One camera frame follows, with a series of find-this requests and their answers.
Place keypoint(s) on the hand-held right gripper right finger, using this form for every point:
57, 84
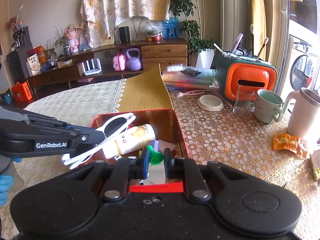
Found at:
167, 163

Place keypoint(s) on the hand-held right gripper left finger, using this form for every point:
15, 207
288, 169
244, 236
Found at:
144, 166

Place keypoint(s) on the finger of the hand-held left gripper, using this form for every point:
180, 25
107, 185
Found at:
50, 120
91, 137

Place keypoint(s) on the small green plastic toy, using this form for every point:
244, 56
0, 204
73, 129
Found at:
155, 156

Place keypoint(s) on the pink sticky note pad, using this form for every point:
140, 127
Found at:
165, 146

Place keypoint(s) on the white sunglasses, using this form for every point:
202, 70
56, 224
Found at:
115, 126

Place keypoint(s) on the white yellow bottle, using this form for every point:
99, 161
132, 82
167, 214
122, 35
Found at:
135, 140

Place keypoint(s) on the red tin box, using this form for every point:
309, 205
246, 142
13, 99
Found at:
165, 122

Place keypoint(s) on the person's left hand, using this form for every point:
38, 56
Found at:
5, 188

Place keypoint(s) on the cream quilted tablecloth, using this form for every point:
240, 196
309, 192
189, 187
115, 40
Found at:
72, 100

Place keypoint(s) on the orange paper bag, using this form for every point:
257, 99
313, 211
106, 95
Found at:
22, 92

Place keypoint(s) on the teal can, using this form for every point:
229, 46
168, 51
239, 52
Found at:
6, 97

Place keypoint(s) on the flat pink box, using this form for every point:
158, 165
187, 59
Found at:
85, 80

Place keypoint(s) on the printed cream box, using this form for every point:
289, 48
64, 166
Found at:
33, 65

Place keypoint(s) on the small cardboard box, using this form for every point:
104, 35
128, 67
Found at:
65, 63

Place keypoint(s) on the white router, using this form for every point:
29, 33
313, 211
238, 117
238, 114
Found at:
92, 68

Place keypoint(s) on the orange box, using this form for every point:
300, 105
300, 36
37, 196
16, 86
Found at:
37, 53

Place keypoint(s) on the black side cabinet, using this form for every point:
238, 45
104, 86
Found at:
18, 60

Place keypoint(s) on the yellow placemat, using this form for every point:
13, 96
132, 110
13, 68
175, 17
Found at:
147, 92

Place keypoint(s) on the gold floral table cover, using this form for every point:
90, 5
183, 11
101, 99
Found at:
237, 150

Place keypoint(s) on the pink plastic spoon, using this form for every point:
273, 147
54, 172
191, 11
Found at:
191, 94

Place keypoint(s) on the white round lid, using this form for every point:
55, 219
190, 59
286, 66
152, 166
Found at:
210, 103

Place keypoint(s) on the small potted plant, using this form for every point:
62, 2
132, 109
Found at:
63, 43

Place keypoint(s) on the pink toy case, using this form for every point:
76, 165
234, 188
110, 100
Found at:
119, 62

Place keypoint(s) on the pink doll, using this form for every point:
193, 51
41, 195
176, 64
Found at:
72, 40

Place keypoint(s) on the stack of books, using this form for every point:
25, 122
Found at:
190, 81

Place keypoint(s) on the purple kettlebell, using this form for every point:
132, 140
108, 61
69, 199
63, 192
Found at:
133, 61

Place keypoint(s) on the clear bag of dark bits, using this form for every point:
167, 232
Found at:
185, 71

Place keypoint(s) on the clear drinking glass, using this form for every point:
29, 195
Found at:
243, 102

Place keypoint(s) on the black speaker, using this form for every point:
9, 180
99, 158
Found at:
124, 34

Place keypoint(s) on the wooden TV cabinet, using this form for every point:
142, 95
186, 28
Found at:
162, 52

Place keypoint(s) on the pale green mug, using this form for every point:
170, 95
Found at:
267, 107

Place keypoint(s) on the green orange desk organizer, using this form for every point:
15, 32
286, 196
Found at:
245, 77

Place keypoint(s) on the plastic bag of fruit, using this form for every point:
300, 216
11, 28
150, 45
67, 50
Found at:
153, 32

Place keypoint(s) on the orange snack packet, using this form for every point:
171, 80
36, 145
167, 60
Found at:
287, 143

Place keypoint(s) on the white tube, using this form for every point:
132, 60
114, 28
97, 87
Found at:
222, 49

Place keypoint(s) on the blue gift bag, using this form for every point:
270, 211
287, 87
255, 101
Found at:
170, 28

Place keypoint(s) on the floral cloth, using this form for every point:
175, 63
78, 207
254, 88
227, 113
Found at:
125, 2

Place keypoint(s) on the purple tube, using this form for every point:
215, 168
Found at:
237, 43

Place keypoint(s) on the white lidded jug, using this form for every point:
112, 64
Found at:
305, 115

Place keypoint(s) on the tall potted plant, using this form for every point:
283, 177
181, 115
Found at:
190, 17

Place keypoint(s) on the paint brush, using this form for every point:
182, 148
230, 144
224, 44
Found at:
263, 47

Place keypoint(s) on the washing machine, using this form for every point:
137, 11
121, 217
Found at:
300, 67

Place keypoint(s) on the covered tower air conditioner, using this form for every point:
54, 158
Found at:
235, 12

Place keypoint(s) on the yellow curtain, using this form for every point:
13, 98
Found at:
257, 17

